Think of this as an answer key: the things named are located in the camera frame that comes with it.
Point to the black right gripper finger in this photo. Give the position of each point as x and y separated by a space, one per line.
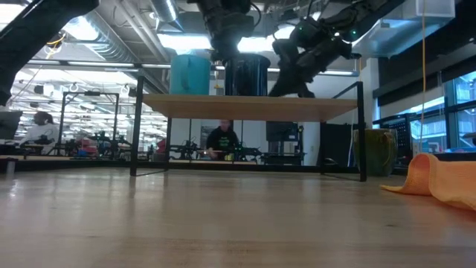
288 85
308 90

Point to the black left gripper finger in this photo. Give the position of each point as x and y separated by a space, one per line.
219 55

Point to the black mug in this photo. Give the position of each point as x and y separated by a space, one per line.
247 76

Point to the small blue cup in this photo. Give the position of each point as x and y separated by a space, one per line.
189 76

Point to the large olive green mug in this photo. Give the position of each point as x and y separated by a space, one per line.
379 152

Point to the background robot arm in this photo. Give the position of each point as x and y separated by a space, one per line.
249 152
189 150

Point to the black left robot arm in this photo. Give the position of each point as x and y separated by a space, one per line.
37 30

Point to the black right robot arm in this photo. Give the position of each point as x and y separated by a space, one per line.
372 11

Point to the small black ceiling fixture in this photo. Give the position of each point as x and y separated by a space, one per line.
355 56

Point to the bright ceiling light panel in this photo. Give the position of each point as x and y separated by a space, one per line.
182 41

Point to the black cabinet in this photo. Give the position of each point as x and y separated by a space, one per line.
336 143

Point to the person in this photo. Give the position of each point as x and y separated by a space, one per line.
42 134
223 141

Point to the long ceiling light strip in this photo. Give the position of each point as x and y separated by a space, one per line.
100 64

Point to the white ceiling unit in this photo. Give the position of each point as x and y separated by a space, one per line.
435 9

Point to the orange cloth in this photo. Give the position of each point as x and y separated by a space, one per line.
446 182

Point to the dark computer monitor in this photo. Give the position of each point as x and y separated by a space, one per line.
10 124

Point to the black wall screen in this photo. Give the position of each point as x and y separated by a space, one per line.
282 131

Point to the wooden shelf with black frame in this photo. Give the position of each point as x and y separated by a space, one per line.
245 108

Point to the silver ventilation duct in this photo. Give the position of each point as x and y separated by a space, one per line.
165 9

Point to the black background rig frame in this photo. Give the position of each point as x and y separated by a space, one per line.
91 93

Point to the black metal rig frame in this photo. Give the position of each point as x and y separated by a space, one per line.
93 165

